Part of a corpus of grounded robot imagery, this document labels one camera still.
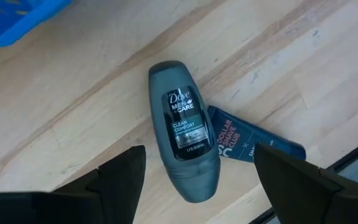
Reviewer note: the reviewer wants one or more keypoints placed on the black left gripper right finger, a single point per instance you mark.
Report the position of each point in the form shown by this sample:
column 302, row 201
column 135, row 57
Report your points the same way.
column 291, row 186

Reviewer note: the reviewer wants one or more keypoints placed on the grey roll-on deodorant bottle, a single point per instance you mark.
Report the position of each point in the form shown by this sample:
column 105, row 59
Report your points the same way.
column 185, row 174

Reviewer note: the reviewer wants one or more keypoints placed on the navy shave butter tube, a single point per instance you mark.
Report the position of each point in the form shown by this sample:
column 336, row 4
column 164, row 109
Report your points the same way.
column 238, row 140

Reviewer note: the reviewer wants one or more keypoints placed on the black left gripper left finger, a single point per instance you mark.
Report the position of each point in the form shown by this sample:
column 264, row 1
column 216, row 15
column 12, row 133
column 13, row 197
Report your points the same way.
column 120, row 186

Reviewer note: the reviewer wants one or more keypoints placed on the blue plastic basket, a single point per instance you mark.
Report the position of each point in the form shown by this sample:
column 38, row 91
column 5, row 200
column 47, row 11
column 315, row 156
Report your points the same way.
column 26, row 28

